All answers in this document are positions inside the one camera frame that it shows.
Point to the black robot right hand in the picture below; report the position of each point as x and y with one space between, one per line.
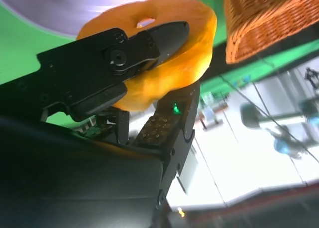
74 163

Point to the round pumpkin-shaped bread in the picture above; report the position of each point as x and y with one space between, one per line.
179 68

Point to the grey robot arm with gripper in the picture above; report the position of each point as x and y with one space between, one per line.
251 113

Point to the lavender plate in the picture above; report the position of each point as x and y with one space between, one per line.
62 8

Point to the orange wicker basket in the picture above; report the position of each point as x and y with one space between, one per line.
261 18

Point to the green tablecloth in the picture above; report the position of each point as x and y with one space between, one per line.
25 51

